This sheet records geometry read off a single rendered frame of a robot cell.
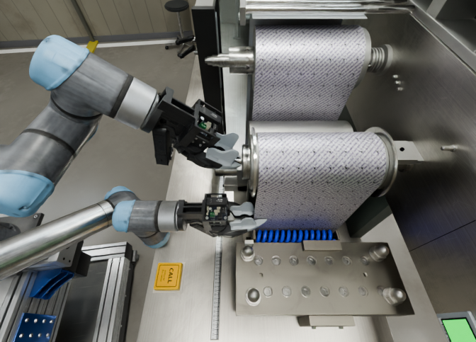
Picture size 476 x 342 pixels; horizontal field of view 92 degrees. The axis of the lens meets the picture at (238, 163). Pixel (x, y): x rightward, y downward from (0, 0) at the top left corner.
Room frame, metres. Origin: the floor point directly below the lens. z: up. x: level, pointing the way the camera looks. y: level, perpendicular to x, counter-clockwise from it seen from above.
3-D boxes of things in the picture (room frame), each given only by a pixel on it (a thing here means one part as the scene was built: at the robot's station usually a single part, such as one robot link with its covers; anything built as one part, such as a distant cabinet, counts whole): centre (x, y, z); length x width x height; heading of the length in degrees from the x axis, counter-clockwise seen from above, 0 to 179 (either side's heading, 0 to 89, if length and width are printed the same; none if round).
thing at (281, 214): (0.23, -0.16, 1.11); 0.23 x 0.01 x 0.18; 90
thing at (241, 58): (0.54, -0.01, 1.33); 0.06 x 0.06 x 0.06; 0
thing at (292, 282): (0.11, -0.19, 1.00); 0.40 x 0.16 x 0.06; 90
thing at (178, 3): (3.24, 0.78, 0.27); 0.51 x 0.49 x 0.54; 9
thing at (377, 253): (0.16, -0.35, 1.05); 0.04 x 0.04 x 0.04
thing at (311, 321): (0.02, -0.21, 0.96); 0.10 x 0.03 x 0.11; 90
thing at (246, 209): (0.25, -0.03, 1.11); 0.09 x 0.03 x 0.06; 91
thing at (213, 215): (0.23, 0.08, 1.12); 0.12 x 0.08 x 0.09; 90
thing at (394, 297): (0.07, -0.35, 1.05); 0.04 x 0.04 x 0.04
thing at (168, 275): (0.13, 0.20, 0.91); 0.07 x 0.07 x 0.02; 0
